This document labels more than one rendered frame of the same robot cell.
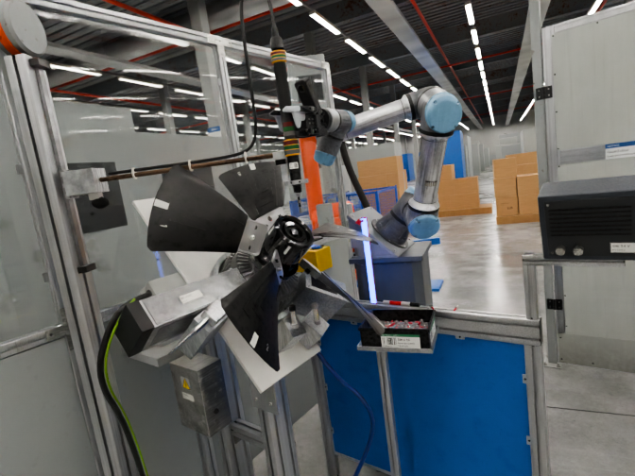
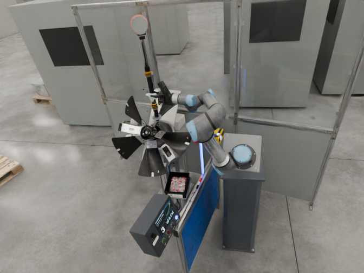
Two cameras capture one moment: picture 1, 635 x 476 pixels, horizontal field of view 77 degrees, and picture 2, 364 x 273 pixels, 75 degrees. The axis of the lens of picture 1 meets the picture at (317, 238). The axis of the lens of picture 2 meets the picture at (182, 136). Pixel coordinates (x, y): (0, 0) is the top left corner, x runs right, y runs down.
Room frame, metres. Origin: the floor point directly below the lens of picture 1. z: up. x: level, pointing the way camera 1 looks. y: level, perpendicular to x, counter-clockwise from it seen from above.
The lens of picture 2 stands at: (1.10, -1.54, 2.28)
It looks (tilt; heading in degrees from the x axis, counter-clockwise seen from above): 36 degrees down; 81
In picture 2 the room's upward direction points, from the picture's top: 8 degrees counter-clockwise
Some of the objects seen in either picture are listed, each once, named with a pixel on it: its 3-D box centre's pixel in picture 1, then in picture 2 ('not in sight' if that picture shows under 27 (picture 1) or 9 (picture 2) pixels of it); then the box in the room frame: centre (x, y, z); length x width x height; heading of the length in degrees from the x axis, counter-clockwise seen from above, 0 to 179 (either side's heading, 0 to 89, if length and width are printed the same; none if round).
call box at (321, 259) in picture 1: (309, 260); (215, 137); (1.64, 0.05, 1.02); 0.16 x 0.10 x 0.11; 52
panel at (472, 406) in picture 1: (411, 408); (202, 213); (1.39, -0.26, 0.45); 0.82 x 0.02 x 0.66; 52
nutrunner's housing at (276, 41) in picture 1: (286, 111); (151, 93); (1.17, 0.04, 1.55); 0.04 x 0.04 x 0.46
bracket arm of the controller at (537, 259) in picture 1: (570, 259); not in sight; (1.06, -0.68, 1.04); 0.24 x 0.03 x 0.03; 52
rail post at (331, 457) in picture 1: (322, 397); (218, 183); (1.66, 0.07, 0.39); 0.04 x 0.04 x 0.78; 52
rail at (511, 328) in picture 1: (401, 315); (200, 185); (1.39, -0.26, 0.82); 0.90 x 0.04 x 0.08; 52
